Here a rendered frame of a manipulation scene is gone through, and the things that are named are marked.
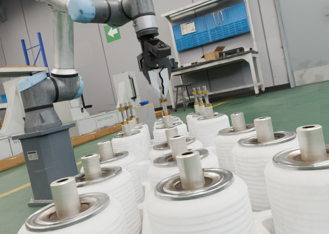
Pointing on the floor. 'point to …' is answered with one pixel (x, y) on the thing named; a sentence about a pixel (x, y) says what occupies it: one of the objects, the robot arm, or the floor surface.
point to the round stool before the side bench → (183, 95)
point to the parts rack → (7, 72)
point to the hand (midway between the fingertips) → (162, 93)
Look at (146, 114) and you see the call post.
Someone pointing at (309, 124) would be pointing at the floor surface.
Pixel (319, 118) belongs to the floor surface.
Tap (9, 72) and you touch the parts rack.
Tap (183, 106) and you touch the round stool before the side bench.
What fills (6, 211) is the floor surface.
